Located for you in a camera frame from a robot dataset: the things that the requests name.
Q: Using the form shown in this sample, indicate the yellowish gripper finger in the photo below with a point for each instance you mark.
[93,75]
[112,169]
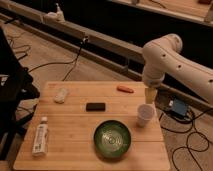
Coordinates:
[150,95]

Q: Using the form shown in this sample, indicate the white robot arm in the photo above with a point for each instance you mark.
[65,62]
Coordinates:
[162,56]

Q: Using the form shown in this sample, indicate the white plastic cup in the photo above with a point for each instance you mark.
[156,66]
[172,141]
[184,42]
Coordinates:
[145,113]

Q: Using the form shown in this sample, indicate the blue power box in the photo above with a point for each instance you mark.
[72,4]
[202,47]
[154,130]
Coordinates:
[178,107]

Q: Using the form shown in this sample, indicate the green glass bowl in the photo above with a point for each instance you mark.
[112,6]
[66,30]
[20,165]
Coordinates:
[112,139]

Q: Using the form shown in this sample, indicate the black rectangular block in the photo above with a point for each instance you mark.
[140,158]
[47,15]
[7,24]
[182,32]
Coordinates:
[95,107]

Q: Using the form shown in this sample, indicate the white tube with cap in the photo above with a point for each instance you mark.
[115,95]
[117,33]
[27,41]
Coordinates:
[39,144]

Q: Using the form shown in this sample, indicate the black equipment stand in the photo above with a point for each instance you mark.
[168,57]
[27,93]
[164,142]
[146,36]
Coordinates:
[17,87]

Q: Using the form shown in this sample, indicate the white object on rail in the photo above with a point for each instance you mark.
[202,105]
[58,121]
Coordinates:
[58,15]

